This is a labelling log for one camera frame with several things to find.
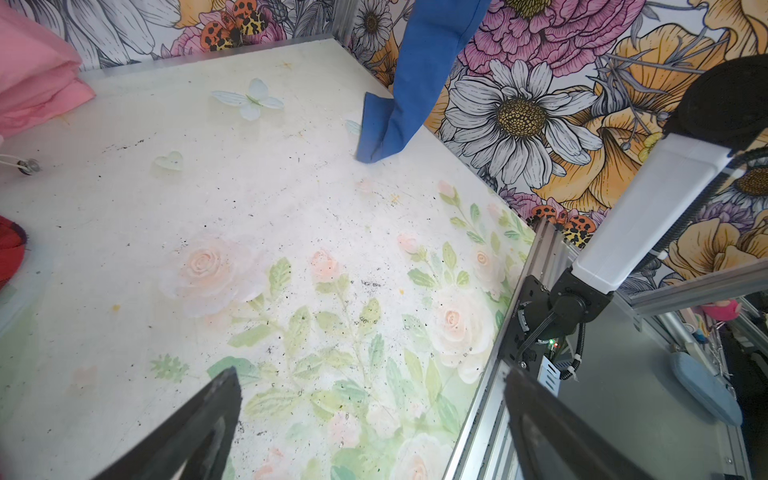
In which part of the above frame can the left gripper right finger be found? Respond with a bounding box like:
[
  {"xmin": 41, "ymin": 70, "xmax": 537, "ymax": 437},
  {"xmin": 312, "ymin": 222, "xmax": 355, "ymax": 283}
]
[{"xmin": 504, "ymin": 367, "xmax": 651, "ymax": 479}]

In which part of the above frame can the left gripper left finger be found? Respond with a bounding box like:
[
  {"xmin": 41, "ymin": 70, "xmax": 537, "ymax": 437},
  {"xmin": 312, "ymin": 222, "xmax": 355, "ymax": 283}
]
[{"xmin": 97, "ymin": 367, "xmax": 242, "ymax": 479}]

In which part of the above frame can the blue cloth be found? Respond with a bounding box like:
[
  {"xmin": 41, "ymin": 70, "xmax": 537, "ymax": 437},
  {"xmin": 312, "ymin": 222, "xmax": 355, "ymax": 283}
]
[{"xmin": 355, "ymin": 0, "xmax": 490, "ymax": 164}]

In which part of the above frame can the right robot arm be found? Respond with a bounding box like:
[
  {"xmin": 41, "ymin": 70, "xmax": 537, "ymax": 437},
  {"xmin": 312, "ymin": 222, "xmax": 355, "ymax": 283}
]
[{"xmin": 516, "ymin": 54, "xmax": 767, "ymax": 352}]

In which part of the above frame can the red black plaid cloth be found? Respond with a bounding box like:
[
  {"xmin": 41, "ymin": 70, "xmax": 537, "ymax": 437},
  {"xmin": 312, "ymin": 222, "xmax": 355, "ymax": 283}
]
[{"xmin": 0, "ymin": 217, "xmax": 28, "ymax": 289}]

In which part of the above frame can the pink cloth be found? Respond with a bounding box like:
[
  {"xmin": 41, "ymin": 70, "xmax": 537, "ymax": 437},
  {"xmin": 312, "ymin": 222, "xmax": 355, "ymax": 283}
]
[{"xmin": 1, "ymin": 4, "xmax": 95, "ymax": 138}]

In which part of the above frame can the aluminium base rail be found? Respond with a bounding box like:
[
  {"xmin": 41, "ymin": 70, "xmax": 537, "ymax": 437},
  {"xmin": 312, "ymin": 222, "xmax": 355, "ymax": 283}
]
[{"xmin": 444, "ymin": 220, "xmax": 571, "ymax": 479}]

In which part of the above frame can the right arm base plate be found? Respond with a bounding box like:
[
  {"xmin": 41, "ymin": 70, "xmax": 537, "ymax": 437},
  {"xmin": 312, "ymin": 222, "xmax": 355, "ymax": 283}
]
[{"xmin": 499, "ymin": 275, "xmax": 579, "ymax": 373}]

